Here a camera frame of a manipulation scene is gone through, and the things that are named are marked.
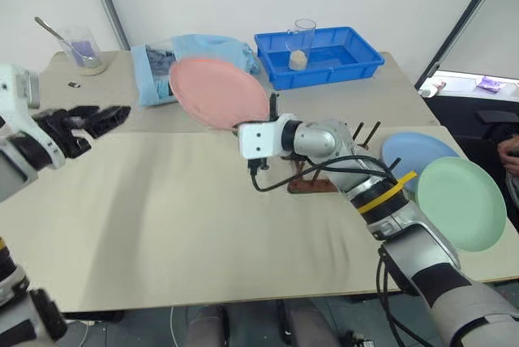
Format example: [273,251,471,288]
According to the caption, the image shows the green plate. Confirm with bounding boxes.
[416,156,508,253]

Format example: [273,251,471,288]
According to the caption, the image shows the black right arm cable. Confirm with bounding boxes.
[250,153,401,193]

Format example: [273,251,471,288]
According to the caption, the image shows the dark rounded shape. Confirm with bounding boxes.
[185,304,229,347]
[282,297,340,347]

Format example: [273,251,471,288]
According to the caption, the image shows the metal spoon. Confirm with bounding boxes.
[33,16,97,61]

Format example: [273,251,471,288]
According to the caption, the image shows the blue plate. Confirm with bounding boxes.
[381,131,462,203]

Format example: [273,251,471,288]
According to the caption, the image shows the light blue cloth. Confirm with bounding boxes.
[129,33,261,109]

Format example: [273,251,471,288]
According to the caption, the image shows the black office chair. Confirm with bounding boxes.
[476,109,519,142]

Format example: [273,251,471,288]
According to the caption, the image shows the black shoulder cable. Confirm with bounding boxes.
[375,243,437,347]

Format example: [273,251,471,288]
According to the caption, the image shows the wide glass beaker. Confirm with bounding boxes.
[55,25,109,77]

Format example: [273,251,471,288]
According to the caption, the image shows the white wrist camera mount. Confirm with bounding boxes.
[0,63,67,170]
[238,113,303,161]

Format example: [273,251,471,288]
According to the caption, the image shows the blue plastic bin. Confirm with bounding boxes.
[253,26,386,91]

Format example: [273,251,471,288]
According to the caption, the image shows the grey metal frame pole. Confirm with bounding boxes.
[414,0,509,89]
[84,0,131,50]

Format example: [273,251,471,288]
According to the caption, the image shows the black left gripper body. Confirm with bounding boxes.
[31,107,93,160]

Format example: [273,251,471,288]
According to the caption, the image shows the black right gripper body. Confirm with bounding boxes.
[246,156,272,173]

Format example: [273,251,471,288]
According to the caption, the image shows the purple packet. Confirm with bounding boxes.
[476,75,507,93]

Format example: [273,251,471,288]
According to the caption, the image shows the bystander bare hand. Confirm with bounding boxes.
[497,135,519,167]

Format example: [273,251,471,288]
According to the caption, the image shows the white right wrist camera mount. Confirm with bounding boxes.
[238,113,303,161]

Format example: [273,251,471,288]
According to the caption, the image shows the pink plate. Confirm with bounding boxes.
[168,58,272,131]

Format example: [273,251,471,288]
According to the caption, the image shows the wooden dish rack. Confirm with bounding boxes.
[278,120,403,196]

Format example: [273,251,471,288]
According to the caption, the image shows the tall clear measuring cup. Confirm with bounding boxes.
[285,18,318,72]

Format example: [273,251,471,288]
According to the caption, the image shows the white cable under table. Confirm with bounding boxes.
[168,305,180,347]

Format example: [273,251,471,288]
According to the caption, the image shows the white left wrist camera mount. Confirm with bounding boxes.
[0,63,67,170]

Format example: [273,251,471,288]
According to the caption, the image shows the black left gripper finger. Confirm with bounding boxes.
[83,105,132,140]
[66,105,101,122]

